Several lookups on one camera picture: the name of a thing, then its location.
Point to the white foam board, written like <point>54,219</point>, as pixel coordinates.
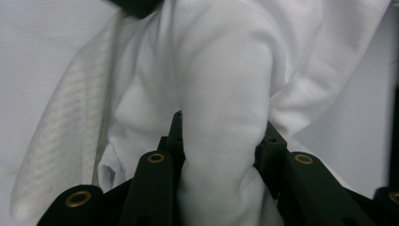
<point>31,47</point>

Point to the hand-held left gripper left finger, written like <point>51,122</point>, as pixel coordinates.
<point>175,138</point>

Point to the white mesh laundry bag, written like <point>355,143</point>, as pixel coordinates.
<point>62,125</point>

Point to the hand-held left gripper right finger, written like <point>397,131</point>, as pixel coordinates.
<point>273,150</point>

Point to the white garment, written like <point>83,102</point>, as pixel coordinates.
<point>226,94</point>

